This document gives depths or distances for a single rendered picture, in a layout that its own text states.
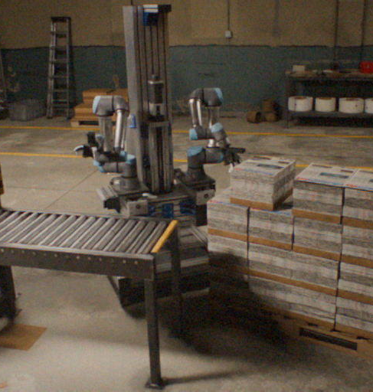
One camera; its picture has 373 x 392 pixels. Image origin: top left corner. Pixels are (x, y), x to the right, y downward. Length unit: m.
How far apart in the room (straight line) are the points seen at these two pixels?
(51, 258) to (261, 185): 1.29
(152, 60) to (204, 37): 6.16
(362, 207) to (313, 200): 0.28
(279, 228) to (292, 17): 6.77
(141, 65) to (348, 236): 1.78
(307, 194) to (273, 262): 0.51
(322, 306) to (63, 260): 1.56
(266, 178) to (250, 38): 6.74
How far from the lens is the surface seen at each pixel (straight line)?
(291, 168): 3.45
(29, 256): 3.05
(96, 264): 2.89
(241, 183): 3.29
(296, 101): 9.23
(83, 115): 9.67
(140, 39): 3.75
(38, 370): 3.45
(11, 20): 11.33
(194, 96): 3.77
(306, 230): 3.21
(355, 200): 3.05
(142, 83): 3.78
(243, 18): 9.79
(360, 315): 3.34
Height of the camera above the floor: 2.03
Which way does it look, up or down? 20 degrees down
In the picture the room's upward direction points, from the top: 2 degrees counter-clockwise
